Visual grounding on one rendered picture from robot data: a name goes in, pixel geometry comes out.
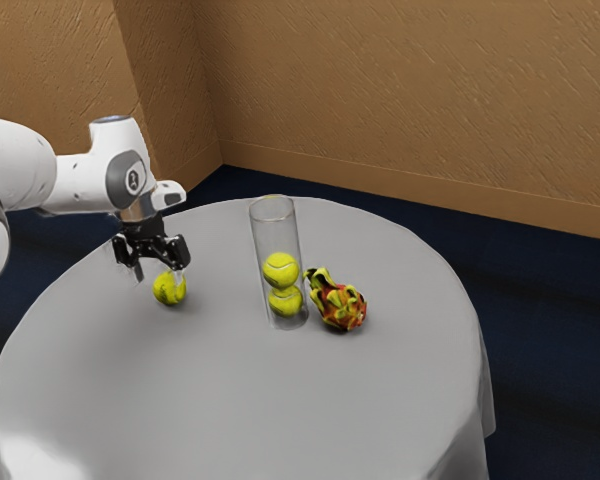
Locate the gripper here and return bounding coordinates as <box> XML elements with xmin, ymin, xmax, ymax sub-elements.
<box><xmin>111</xmin><ymin>213</ymin><xmax>192</xmax><ymax>299</ymax></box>

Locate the clear plastic tube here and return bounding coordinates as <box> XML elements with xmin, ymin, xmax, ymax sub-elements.
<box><xmin>248</xmin><ymin>195</ymin><xmax>310</xmax><ymax>332</ymax></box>

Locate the yellow tennis ball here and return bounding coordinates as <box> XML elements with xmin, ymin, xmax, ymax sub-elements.
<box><xmin>152</xmin><ymin>270</ymin><xmax>188</xmax><ymax>308</ymax></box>
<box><xmin>267</xmin><ymin>284</ymin><xmax>304</xmax><ymax>319</ymax></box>
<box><xmin>262</xmin><ymin>251</ymin><xmax>300</xmax><ymax>290</ymax></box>

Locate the red dragon fruit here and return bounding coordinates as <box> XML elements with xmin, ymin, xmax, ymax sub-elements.
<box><xmin>302</xmin><ymin>267</ymin><xmax>369</xmax><ymax>332</ymax></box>

